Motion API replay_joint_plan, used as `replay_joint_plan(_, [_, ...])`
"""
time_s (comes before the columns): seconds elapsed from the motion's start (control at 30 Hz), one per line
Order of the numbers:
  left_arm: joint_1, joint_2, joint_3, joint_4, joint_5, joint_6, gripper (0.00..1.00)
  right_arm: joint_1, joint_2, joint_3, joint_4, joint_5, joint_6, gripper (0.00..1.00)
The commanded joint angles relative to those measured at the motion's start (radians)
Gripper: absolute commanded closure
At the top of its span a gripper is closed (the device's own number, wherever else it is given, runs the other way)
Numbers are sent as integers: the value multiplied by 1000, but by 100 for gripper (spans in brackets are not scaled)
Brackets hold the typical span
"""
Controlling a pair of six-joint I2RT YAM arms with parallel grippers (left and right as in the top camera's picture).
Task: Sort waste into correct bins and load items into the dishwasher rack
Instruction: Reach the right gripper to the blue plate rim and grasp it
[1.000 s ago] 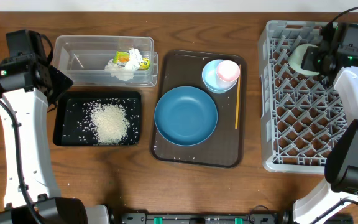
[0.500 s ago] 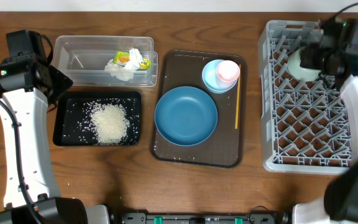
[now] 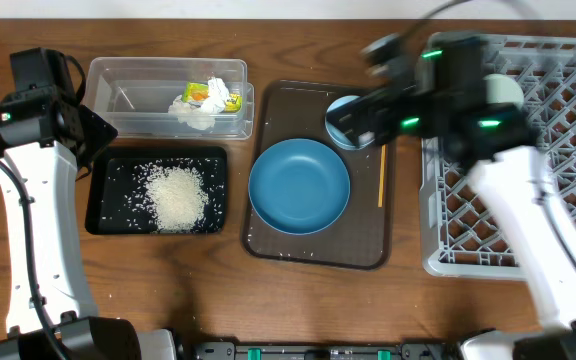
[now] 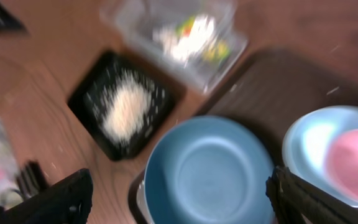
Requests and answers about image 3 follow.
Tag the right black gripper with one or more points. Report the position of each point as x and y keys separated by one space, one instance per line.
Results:
x=367 y=113

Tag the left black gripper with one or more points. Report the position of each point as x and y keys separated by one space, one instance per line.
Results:
x=96 y=132

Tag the wooden chopstick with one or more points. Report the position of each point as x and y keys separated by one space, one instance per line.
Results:
x=382 y=175

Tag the light blue small plate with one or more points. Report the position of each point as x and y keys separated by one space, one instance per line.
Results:
x=338 y=138

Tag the mint green bowl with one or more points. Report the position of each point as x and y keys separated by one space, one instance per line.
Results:
x=503 y=89

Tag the white tissue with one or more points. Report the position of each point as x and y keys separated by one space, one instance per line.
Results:
x=218 y=94
x=197 y=117

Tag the dark blue plate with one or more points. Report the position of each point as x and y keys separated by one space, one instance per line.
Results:
x=299 y=186

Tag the yellow green snack wrapper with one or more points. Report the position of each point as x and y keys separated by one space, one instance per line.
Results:
x=196 y=93

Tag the pile of white rice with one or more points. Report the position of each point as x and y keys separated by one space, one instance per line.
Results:
x=175 y=195

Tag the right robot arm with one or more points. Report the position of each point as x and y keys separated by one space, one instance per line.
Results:
x=447 y=93

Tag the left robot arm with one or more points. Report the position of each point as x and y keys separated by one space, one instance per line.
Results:
x=46 y=135

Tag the black waste tray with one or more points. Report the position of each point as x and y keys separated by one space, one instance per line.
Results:
x=99 y=170

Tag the grey dishwasher rack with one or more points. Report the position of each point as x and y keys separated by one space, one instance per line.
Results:
x=459 y=235

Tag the clear plastic bin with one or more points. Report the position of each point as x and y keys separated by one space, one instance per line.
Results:
x=133 y=94

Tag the dark brown serving tray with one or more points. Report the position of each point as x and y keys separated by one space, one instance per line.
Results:
x=361 y=237

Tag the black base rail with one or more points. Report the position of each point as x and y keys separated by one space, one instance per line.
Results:
x=223 y=350

